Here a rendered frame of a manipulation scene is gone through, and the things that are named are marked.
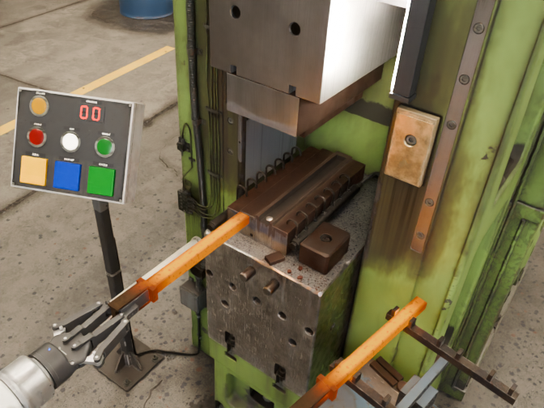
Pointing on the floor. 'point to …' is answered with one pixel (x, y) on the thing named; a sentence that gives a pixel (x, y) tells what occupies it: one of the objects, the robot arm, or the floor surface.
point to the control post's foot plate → (121, 374)
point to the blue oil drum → (146, 9)
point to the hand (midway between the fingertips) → (130, 302)
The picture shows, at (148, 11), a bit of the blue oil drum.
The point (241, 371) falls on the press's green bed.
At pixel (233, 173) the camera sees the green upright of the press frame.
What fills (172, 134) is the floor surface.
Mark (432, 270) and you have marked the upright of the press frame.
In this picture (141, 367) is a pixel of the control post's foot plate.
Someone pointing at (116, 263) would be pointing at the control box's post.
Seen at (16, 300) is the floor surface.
